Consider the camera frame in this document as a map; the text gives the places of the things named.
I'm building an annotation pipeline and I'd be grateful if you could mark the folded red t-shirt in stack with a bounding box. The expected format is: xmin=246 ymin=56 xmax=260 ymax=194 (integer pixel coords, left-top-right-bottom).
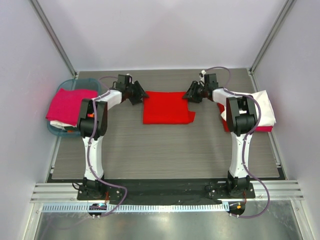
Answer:
xmin=217 ymin=103 xmax=230 ymax=132

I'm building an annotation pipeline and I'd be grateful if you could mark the right aluminium frame post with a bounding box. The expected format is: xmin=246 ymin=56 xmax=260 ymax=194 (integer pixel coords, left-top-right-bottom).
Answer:
xmin=248 ymin=0 xmax=298 ymax=75

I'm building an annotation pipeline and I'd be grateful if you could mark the red t-shirt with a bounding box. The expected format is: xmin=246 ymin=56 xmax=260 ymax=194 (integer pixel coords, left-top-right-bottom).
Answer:
xmin=217 ymin=103 xmax=230 ymax=132
xmin=142 ymin=91 xmax=196 ymax=125

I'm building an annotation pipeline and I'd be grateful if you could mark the slotted cable duct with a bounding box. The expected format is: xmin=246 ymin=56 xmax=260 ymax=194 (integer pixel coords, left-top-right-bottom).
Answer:
xmin=42 ymin=202 xmax=229 ymax=214

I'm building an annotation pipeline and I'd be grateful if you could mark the left aluminium frame post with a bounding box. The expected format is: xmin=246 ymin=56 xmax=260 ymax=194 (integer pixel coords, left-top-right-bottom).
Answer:
xmin=29 ymin=0 xmax=77 ymax=78

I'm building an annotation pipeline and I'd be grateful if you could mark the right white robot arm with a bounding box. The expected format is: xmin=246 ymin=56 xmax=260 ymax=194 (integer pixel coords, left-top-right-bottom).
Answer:
xmin=182 ymin=70 xmax=262 ymax=198

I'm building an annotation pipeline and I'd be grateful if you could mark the folded magenta t-shirt in stack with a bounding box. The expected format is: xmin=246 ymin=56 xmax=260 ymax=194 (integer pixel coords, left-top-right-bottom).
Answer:
xmin=255 ymin=126 xmax=273 ymax=133

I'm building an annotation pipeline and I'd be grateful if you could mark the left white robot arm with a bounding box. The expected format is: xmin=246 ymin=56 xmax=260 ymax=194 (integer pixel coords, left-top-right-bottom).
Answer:
xmin=76 ymin=74 xmax=149 ymax=200

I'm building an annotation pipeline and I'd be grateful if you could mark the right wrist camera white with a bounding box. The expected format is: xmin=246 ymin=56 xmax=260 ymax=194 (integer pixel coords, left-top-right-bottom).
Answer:
xmin=199 ymin=70 xmax=206 ymax=81

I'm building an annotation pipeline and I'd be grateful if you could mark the aluminium frame post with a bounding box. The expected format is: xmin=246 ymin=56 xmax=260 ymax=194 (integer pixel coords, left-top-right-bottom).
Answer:
xmin=29 ymin=0 xmax=77 ymax=78
xmin=248 ymin=0 xmax=298 ymax=75

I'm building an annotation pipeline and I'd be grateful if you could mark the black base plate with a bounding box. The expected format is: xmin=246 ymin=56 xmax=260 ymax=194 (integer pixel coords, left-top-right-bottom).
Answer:
xmin=72 ymin=178 xmax=256 ymax=206

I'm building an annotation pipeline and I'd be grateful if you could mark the teal plastic laundry basket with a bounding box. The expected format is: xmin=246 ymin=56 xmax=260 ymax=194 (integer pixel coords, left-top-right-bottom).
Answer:
xmin=47 ymin=78 xmax=102 ymax=138

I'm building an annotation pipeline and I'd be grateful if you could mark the folded white t-shirt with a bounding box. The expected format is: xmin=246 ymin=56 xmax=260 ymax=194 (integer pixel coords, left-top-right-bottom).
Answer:
xmin=219 ymin=89 xmax=278 ymax=128

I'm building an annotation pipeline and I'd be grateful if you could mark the folded pink t-shirt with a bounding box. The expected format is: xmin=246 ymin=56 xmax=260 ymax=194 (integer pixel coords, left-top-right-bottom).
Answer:
xmin=45 ymin=88 xmax=98 ymax=126

